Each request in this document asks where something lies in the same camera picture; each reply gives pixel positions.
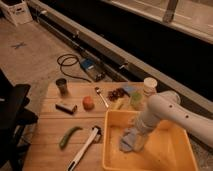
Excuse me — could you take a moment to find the blue grey towel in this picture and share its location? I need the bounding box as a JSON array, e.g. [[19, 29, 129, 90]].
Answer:
[[119, 127, 148, 152]]

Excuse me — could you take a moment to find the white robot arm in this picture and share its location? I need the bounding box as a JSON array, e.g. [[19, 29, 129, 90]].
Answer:
[[134, 91, 213, 148]]

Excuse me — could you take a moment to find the green plastic cup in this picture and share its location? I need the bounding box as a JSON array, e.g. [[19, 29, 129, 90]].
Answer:
[[130, 92, 142, 110]]

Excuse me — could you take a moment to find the white paper cup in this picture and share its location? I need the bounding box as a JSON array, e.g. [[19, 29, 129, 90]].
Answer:
[[143, 77, 157, 97]]

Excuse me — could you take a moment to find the metal cup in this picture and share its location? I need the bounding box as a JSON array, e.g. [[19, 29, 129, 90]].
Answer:
[[56, 78, 68, 96]]

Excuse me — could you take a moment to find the dark grapes bunch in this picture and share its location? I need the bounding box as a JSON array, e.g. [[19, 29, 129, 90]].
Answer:
[[108, 88, 125, 101]]

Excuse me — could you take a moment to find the yellow banana toy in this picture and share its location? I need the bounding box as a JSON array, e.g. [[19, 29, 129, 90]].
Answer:
[[112, 98, 124, 110]]

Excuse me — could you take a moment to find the blue small object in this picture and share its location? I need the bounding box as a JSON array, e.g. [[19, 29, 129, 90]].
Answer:
[[123, 86, 136, 95]]

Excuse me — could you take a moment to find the blue power device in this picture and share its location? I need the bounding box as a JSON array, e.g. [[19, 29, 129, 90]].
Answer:
[[80, 59, 105, 82]]

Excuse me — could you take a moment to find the black rectangular block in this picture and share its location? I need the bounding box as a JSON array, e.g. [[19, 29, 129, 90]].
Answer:
[[55, 104, 77, 115]]

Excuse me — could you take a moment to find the wooden board table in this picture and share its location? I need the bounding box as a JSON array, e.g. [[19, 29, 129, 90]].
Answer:
[[22, 81, 164, 171]]

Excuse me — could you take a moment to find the green cucumber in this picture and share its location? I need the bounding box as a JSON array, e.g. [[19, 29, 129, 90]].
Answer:
[[59, 126, 83, 149]]

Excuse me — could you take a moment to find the yellow plastic bin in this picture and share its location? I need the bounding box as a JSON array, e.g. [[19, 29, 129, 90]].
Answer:
[[102, 110, 199, 171]]

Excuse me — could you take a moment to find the black chair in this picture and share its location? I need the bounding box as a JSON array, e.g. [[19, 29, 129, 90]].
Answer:
[[0, 69, 38, 171]]

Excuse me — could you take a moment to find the white cardboard box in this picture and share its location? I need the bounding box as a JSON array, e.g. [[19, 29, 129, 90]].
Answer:
[[0, 0, 32, 26]]

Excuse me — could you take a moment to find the black cable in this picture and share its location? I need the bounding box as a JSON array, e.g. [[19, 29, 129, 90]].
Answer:
[[56, 53, 92, 83]]

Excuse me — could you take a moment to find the white handled peeler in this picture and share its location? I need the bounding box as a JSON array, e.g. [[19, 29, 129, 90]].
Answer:
[[67, 126, 102, 171]]

